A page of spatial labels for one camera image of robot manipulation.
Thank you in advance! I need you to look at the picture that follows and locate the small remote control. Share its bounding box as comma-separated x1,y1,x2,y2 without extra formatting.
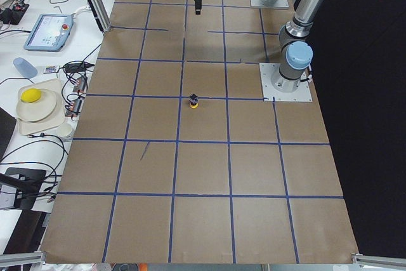
43,65,60,74

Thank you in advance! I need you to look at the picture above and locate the light blue plastic cup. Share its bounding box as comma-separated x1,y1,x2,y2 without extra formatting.
13,57,37,79

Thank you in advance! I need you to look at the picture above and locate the yellow lemon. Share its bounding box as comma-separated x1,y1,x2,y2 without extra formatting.
20,88,42,103

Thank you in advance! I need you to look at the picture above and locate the black power strip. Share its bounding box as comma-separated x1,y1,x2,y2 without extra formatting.
0,3,29,25

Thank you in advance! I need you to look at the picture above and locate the black camera stand base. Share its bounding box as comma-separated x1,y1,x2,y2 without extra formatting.
1,167,46,210

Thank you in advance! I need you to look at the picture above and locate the beige round plate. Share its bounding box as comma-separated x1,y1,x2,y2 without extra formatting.
16,89,57,122

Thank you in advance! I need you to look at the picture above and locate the beige rectangular tray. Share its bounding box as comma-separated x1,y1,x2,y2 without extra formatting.
16,79,65,136

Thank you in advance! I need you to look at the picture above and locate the white paper cup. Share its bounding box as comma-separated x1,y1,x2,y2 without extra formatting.
56,123,75,141

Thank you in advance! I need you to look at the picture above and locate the blue teach pendant near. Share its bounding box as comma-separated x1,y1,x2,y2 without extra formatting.
23,14,74,52

